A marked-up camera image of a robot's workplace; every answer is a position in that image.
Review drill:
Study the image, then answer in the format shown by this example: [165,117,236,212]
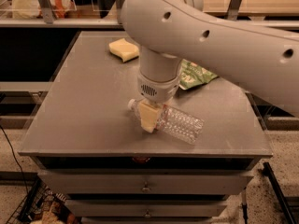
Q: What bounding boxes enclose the black wire basket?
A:
[5,178,81,224]

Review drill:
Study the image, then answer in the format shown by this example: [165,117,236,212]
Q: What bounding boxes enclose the grey drawer cabinet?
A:
[21,32,272,224]

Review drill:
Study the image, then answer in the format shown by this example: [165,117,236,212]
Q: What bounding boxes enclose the metal railing with posts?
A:
[1,0,299,26]

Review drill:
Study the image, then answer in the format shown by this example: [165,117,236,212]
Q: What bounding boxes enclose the green snack bag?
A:
[179,60,218,91]

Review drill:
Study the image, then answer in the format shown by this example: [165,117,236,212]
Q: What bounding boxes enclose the lower drawer knob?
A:
[144,210,151,218]

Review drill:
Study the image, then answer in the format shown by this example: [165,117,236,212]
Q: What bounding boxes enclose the white orange plastic bag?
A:
[12,0,74,19]

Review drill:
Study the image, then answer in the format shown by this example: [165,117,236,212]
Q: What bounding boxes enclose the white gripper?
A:
[137,72,179,133]

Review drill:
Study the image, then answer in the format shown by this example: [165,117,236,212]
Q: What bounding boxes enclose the black floor cable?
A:
[0,124,31,194]

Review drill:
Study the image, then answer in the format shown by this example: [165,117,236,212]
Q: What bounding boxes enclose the black metal stand leg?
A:
[262,162,298,224]

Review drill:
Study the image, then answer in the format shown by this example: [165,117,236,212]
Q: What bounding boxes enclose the drawer knob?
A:
[141,182,150,193]
[144,210,151,218]

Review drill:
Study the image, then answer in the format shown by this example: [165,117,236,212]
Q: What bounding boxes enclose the clear plastic water bottle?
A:
[128,99,204,145]

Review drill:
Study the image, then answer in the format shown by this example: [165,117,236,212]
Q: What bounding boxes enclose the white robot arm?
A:
[121,0,299,116]

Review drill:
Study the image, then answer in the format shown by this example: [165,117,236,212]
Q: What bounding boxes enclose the upper drawer knob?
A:
[141,182,150,193]

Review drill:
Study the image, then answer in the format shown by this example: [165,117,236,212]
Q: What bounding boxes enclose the yellow sponge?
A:
[109,38,139,63]

